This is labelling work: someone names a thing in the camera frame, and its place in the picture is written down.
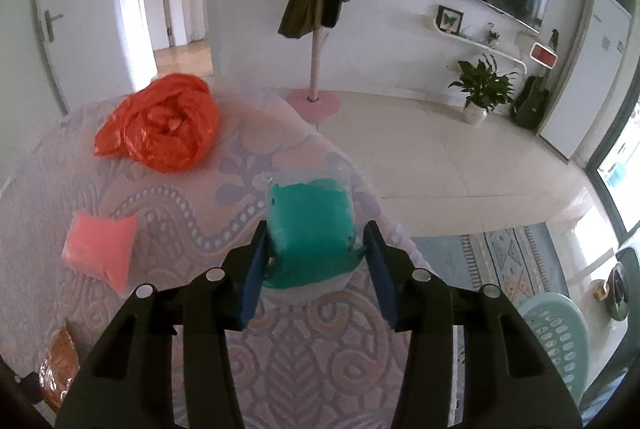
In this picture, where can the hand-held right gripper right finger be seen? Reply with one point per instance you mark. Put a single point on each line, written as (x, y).
(382, 279)

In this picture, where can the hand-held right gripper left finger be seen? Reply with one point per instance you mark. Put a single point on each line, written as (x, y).
(252, 279)

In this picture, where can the green packet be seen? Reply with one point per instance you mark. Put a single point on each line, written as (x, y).
(310, 219)

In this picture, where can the teal plastic basket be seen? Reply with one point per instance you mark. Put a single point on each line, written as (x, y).
(555, 339)

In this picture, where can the patterned pink tablecloth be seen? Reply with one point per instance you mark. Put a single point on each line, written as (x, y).
(320, 359)

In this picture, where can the patterned blue rug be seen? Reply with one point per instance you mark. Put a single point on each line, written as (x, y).
(500, 254)

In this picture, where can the pink packet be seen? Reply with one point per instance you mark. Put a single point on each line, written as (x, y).
(100, 246)

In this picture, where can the orange plastic bag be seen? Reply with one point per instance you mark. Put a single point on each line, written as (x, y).
(160, 124)

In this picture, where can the glass coffee table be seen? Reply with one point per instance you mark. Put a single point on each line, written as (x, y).
(595, 269)

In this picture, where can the large potted plant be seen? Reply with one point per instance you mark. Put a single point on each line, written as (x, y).
(482, 89)

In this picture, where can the brown powder plastic bag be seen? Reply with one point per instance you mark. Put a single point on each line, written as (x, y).
(57, 369)

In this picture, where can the dark guitar bag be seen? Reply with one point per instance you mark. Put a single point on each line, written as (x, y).
(532, 106)

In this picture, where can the wooden coat rack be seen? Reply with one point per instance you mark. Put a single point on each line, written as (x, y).
(316, 59)

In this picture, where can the sliding glass door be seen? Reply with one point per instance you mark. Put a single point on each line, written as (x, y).
(595, 176)

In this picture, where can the round metal object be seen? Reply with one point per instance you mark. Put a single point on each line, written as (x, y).
(620, 291)

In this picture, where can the blue bucket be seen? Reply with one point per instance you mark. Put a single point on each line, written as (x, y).
(617, 173)

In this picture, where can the red and white cubby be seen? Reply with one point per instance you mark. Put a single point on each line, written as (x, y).
(542, 54)

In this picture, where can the tall white appliance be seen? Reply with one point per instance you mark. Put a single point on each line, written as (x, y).
(590, 84)

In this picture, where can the dark figurine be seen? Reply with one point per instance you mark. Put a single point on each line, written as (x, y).
(554, 38)

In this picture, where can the white room door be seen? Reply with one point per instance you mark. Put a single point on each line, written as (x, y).
(85, 34)

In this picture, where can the white wavy wall shelf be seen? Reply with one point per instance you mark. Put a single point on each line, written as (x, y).
(480, 44)

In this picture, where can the butterfly picture frame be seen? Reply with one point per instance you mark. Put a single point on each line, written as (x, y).
(449, 20)

